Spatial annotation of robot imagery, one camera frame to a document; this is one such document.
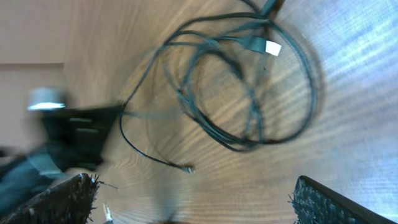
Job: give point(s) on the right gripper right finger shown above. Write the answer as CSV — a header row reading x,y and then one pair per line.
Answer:
x,y
314,203

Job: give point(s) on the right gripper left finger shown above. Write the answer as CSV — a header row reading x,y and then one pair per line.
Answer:
x,y
68,202

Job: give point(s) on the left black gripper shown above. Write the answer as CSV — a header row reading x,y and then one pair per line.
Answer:
x,y
76,137

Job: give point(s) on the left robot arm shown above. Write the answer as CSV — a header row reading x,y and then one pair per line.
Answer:
x,y
28,175

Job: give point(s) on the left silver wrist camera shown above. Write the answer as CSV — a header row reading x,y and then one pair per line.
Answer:
x,y
46,98

